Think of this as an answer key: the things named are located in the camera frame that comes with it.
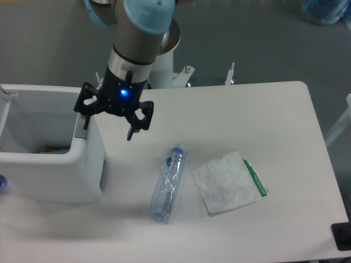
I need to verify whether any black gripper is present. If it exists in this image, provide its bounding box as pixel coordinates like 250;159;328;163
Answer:
74;67;154;141

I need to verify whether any grey lid release button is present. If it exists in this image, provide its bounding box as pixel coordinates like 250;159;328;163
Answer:
73;113;87;139

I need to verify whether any white trash can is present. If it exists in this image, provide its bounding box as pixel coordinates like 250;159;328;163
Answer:
1;84;106;203

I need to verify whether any white trash can lid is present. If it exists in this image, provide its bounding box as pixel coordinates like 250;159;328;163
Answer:
1;85;19;134

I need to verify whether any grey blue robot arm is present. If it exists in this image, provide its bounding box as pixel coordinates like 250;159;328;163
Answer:
74;1;178;140

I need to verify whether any trash inside can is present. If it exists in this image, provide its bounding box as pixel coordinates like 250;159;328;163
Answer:
40;145;70;154

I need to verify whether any clear plastic water bottle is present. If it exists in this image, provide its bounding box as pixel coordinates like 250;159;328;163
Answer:
149;144;186;224

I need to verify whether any white crumpled plastic bag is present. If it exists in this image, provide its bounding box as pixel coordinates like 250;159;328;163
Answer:
193;151;269;214

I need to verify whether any black device at table edge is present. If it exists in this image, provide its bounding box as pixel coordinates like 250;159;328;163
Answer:
331;222;350;251

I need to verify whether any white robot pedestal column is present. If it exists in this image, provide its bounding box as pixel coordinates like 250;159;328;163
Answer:
148;19;181;89

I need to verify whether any white pedestal base frame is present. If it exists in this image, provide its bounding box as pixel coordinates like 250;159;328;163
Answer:
95;62;236;89

